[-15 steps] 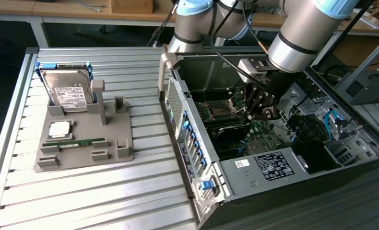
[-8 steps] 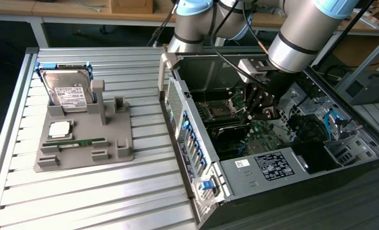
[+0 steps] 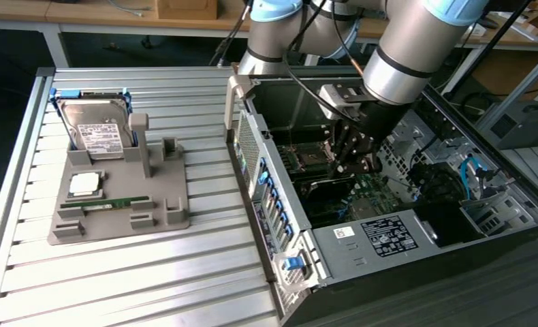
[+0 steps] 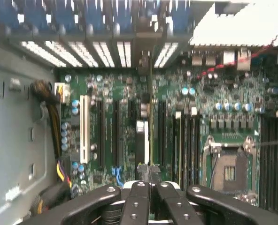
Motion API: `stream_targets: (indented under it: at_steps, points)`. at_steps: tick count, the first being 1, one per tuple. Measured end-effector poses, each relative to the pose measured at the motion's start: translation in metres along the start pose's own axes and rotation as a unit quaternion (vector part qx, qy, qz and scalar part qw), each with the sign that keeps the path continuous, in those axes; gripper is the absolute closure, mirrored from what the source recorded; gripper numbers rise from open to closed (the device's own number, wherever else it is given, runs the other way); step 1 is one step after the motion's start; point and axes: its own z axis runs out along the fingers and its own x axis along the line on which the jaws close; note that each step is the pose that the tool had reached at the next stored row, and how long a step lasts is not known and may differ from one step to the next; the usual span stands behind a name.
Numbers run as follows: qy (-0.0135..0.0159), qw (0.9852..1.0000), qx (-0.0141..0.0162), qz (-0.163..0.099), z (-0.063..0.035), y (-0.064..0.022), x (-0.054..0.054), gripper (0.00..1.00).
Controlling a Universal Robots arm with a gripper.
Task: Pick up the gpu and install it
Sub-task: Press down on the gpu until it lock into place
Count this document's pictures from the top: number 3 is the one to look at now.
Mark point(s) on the wooden desk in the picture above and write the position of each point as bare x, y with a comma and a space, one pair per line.
114, 13

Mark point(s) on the hard disk with blue carrier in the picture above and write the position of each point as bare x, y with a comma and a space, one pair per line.
96, 129

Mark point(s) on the cardboard box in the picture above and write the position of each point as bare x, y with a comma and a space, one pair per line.
187, 8

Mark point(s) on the metal disk bay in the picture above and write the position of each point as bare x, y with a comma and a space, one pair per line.
414, 136

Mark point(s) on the black open PC case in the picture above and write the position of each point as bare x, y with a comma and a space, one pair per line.
501, 272

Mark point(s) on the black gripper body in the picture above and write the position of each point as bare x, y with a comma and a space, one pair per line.
378, 119

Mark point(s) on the green RAM stick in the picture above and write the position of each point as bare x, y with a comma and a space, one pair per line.
110, 203

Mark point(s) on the grey desktop tower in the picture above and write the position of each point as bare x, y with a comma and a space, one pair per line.
524, 126

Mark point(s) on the black graphics card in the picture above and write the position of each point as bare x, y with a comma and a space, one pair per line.
327, 190

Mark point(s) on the aluminium frame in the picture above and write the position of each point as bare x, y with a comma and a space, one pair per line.
537, 78

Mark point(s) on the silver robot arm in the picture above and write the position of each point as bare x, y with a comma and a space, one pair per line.
401, 61

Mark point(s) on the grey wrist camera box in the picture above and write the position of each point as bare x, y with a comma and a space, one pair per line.
339, 97

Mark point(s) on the green motherboard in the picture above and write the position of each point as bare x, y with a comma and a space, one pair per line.
373, 194

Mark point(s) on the blue case latch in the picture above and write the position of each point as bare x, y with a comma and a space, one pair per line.
291, 264

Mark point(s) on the CPU socket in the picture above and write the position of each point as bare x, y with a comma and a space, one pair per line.
310, 156

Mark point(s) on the silver chipset heatsink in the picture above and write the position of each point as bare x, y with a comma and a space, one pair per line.
362, 208

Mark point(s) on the black stand pole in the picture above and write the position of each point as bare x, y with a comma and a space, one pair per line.
492, 44

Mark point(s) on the grey power supply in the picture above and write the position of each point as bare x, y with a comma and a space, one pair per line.
369, 245

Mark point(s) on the silver CPU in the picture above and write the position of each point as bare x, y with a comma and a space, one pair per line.
84, 184

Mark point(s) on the grey parts rack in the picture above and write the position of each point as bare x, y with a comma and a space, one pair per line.
114, 190

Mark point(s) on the black plastic shroud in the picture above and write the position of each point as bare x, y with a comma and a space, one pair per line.
446, 221

